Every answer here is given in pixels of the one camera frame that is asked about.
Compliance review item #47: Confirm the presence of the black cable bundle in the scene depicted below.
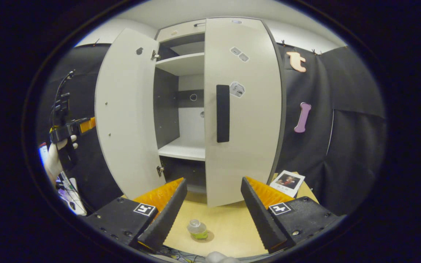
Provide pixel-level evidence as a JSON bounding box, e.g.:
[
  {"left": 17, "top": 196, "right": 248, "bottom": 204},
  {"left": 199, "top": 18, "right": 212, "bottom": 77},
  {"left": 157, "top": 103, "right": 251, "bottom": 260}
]
[{"left": 158, "top": 244, "right": 205, "bottom": 263}]

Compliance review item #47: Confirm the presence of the lit screen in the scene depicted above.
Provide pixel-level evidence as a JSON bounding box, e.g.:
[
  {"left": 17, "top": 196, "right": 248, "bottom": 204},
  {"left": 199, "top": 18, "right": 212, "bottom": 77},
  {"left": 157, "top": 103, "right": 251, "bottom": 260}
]
[{"left": 38, "top": 142, "right": 50, "bottom": 167}]

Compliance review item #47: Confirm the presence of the white object with cables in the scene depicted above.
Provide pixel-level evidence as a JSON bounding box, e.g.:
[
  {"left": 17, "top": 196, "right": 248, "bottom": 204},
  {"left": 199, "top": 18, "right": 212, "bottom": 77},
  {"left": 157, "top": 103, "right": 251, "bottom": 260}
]
[{"left": 55, "top": 172, "right": 87, "bottom": 216}]

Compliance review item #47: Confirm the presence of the white cabinet door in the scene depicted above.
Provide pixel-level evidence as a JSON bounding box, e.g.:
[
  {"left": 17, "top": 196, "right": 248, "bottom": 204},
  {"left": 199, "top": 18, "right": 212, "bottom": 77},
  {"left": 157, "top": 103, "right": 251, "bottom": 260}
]
[
  {"left": 94, "top": 28, "right": 167, "bottom": 201},
  {"left": 204, "top": 17, "right": 283, "bottom": 208}
]

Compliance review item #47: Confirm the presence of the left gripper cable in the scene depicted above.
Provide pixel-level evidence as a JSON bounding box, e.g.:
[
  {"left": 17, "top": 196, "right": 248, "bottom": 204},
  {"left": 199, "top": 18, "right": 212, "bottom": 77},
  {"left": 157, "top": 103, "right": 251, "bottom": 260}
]
[{"left": 51, "top": 69, "right": 76, "bottom": 125}]

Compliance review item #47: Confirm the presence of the black backdrop cloth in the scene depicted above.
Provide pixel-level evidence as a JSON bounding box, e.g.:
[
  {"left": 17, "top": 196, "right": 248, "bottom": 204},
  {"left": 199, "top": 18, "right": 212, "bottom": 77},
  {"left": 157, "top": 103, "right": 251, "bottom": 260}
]
[{"left": 37, "top": 43, "right": 386, "bottom": 216}]

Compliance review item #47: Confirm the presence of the white and grey cabinet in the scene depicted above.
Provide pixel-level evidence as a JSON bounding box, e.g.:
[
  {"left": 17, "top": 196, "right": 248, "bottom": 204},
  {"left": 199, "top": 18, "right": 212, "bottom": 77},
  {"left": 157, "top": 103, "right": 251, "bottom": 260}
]
[{"left": 153, "top": 16, "right": 288, "bottom": 194}]

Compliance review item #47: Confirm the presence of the round cork coaster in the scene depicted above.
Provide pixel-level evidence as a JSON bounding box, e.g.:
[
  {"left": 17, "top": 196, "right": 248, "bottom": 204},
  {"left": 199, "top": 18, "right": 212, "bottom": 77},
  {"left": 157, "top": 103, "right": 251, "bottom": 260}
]
[{"left": 189, "top": 229, "right": 215, "bottom": 243}]

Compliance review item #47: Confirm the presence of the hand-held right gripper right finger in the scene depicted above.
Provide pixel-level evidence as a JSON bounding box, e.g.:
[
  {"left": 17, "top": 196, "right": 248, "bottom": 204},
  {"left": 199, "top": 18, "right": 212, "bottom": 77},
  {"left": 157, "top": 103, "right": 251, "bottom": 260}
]
[{"left": 240, "top": 176, "right": 341, "bottom": 254}]

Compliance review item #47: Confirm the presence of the green label bottle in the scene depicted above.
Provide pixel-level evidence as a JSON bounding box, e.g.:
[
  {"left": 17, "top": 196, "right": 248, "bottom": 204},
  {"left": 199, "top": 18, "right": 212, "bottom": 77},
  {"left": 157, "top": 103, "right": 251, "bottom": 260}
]
[{"left": 187, "top": 219, "right": 208, "bottom": 240}]

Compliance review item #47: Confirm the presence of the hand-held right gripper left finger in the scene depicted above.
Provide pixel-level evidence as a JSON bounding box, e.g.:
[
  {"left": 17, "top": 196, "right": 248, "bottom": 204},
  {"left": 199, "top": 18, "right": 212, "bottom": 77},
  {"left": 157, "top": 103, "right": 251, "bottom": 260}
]
[{"left": 85, "top": 178, "right": 188, "bottom": 254}]

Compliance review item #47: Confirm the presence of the portrait cover book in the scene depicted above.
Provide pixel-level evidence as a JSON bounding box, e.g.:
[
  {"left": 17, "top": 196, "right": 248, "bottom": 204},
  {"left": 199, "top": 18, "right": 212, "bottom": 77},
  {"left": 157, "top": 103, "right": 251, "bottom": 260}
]
[{"left": 269, "top": 170, "right": 305, "bottom": 198}]

